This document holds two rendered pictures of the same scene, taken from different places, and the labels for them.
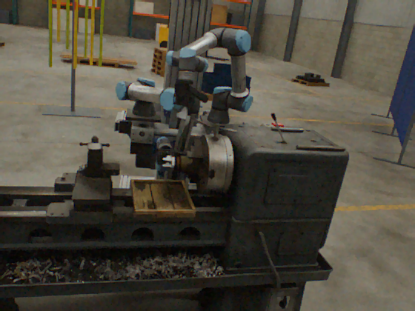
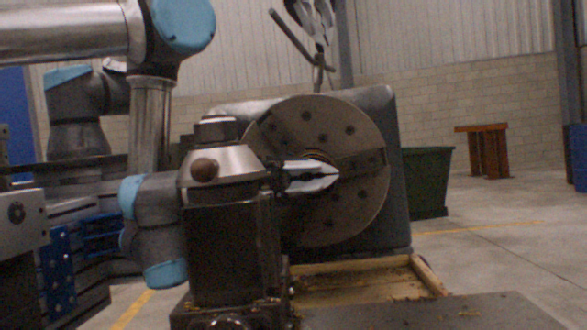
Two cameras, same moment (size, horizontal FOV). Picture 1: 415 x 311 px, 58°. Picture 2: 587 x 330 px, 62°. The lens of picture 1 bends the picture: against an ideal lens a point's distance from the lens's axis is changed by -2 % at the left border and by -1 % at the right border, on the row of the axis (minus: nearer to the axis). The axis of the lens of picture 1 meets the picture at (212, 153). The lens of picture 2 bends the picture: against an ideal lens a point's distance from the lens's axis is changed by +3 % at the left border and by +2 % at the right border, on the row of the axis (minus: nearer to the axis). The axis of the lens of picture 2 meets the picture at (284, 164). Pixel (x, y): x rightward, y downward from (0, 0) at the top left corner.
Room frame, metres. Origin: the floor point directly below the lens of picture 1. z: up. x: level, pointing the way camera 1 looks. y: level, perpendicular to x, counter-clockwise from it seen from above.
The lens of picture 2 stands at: (1.57, 0.97, 1.15)
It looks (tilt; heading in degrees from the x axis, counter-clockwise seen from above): 3 degrees down; 290
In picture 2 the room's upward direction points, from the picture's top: 7 degrees counter-clockwise
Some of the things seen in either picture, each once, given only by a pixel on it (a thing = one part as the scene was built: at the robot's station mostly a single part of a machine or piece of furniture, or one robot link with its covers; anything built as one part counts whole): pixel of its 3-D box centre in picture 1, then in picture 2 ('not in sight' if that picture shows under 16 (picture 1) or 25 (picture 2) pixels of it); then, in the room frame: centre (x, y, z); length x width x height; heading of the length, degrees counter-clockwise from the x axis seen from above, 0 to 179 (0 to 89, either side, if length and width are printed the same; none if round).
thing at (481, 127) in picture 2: not in sight; (481, 149); (1.19, -9.16, 0.50); 1.61 x 0.44 x 1.00; 109
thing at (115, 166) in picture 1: (99, 169); (242, 309); (1.78, 0.57, 0.99); 0.20 x 0.10 x 0.05; 107
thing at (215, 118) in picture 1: (218, 113); (77, 138); (2.48, 0.00, 1.21); 0.15 x 0.15 x 0.10
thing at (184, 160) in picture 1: (182, 164); (312, 175); (1.82, 0.14, 1.08); 0.09 x 0.09 x 0.09; 17
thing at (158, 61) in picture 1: (176, 63); not in sight; (11.43, 1.46, 0.36); 1.26 x 0.86 x 0.73; 121
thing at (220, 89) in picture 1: (222, 96); (73, 93); (2.47, -0.01, 1.33); 0.13 x 0.12 x 0.14; 62
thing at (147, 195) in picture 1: (161, 197); (326, 298); (1.80, 0.23, 0.89); 0.36 x 0.30 x 0.04; 17
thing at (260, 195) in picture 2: (95, 157); (235, 235); (1.77, 0.59, 1.07); 0.07 x 0.07 x 0.10; 17
